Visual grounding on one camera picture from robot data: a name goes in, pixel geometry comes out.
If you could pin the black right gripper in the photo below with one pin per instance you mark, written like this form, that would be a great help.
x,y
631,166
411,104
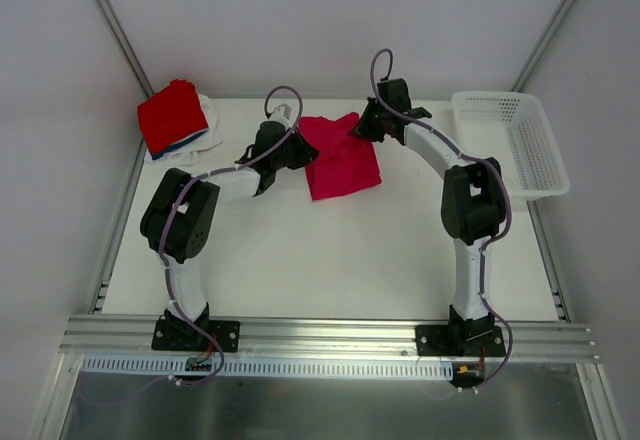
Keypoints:
x,y
373,123

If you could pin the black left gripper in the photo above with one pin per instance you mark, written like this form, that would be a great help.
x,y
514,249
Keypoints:
x,y
294,151

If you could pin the crimson pink t-shirt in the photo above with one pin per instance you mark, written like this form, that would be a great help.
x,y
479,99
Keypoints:
x,y
345,164

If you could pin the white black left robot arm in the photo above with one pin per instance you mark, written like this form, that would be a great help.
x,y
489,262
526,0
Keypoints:
x,y
178,220

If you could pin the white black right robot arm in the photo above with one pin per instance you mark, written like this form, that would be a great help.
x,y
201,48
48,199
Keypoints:
x,y
475,212

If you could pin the folded blue t-shirt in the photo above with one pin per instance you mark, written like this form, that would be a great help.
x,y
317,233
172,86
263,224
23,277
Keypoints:
x,y
175,146

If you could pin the folded red t-shirt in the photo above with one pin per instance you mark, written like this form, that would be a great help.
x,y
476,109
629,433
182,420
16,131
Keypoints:
x,y
170,115

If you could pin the white plastic mesh basket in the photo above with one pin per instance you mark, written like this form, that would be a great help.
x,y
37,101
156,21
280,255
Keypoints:
x,y
514,129

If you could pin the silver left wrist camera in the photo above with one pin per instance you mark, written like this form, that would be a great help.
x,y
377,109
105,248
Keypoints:
x,y
282,114

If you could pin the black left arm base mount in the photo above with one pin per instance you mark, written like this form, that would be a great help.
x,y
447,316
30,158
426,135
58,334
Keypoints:
x,y
222,335

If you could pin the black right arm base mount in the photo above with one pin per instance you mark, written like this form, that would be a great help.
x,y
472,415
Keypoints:
x,y
439,340

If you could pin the aluminium mounting rail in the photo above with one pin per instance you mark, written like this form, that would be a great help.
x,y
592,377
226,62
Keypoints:
x,y
555,342

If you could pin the white slotted cable duct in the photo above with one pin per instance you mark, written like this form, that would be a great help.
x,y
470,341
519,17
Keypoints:
x,y
268,367

